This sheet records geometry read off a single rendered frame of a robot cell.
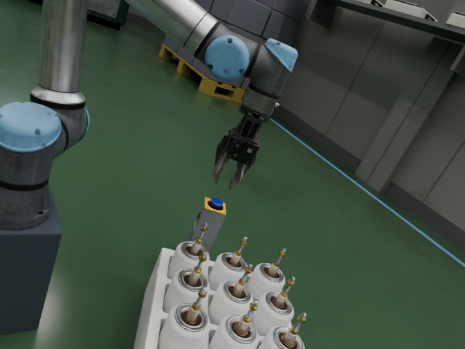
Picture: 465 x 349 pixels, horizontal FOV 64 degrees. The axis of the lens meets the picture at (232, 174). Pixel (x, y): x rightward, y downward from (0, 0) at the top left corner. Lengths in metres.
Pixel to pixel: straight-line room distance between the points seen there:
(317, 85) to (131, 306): 3.40
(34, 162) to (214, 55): 0.41
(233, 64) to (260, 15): 3.44
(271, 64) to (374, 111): 2.92
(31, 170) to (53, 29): 0.29
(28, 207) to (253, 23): 3.46
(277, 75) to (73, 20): 0.44
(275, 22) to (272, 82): 3.42
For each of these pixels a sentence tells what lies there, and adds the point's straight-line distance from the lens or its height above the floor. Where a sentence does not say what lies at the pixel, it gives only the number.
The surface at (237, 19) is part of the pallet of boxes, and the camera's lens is 3.97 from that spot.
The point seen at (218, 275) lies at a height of 0.22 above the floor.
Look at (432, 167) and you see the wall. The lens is 3.34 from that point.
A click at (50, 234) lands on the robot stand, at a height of 0.30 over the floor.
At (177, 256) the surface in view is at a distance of 1.03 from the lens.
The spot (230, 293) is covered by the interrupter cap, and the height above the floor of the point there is 0.25.
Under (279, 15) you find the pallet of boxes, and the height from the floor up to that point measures 1.00.
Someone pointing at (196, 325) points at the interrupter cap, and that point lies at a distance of 0.86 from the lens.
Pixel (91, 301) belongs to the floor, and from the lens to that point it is 1.18.
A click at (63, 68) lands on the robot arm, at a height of 0.61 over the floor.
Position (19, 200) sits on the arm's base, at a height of 0.36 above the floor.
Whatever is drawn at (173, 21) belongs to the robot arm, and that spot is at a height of 0.80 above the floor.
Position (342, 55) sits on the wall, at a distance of 4.08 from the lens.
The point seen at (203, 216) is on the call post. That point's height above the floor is 0.28.
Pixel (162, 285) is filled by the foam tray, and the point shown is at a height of 0.18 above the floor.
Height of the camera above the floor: 0.85
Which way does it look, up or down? 22 degrees down
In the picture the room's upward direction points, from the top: 24 degrees clockwise
